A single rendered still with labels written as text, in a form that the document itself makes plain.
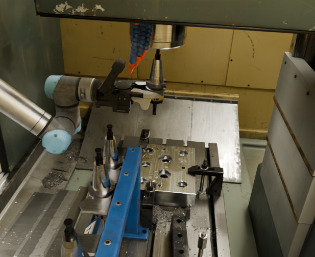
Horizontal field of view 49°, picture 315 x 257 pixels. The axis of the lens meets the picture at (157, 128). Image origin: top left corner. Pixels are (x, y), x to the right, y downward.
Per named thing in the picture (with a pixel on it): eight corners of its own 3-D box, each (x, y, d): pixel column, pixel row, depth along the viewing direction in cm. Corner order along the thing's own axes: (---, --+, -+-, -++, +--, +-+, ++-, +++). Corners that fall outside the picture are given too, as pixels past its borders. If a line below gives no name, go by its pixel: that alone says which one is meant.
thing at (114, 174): (90, 182, 85) (89, 179, 84) (95, 169, 89) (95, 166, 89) (117, 184, 84) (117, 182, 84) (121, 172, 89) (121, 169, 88)
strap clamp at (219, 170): (185, 193, 130) (189, 160, 122) (185, 187, 133) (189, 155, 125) (220, 196, 129) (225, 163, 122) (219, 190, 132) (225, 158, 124)
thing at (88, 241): (60, 254, 66) (59, 251, 65) (68, 233, 70) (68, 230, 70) (96, 258, 65) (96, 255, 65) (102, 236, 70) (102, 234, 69)
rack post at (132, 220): (116, 237, 109) (114, 161, 94) (119, 225, 114) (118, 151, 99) (147, 240, 109) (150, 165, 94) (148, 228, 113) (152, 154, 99)
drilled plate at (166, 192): (128, 199, 119) (128, 187, 117) (139, 153, 145) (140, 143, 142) (194, 205, 118) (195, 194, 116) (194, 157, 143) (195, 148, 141)
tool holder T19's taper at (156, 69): (162, 84, 100) (164, 61, 97) (147, 82, 101) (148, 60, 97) (164, 78, 104) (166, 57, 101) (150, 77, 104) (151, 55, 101)
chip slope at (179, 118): (65, 189, 170) (61, 145, 158) (97, 124, 228) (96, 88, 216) (245, 206, 166) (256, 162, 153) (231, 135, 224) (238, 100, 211)
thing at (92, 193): (111, 204, 79) (110, 196, 78) (86, 201, 80) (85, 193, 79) (118, 186, 85) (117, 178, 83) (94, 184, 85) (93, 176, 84)
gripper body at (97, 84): (136, 103, 111) (99, 100, 113) (136, 78, 107) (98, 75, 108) (130, 113, 105) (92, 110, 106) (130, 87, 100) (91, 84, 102)
